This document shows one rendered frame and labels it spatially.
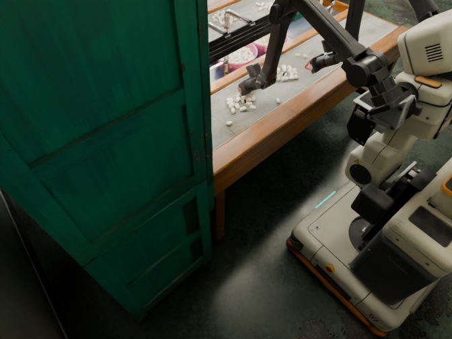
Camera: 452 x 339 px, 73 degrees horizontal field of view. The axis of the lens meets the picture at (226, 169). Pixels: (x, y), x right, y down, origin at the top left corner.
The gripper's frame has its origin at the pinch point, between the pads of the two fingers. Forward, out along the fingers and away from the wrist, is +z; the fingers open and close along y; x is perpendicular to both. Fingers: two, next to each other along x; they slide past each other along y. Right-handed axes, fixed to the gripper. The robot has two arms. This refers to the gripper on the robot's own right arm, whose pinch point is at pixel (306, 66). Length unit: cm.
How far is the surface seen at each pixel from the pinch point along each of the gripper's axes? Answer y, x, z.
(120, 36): 102, -35, -54
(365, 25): -85, 0, 18
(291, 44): -24.0, -11.3, 27.9
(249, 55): 1.7, -16.9, 37.8
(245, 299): 84, 98, 18
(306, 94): 6.6, 12.5, -0.1
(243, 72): 18.8, -10.4, 26.8
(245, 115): 40.0, 7.0, 10.3
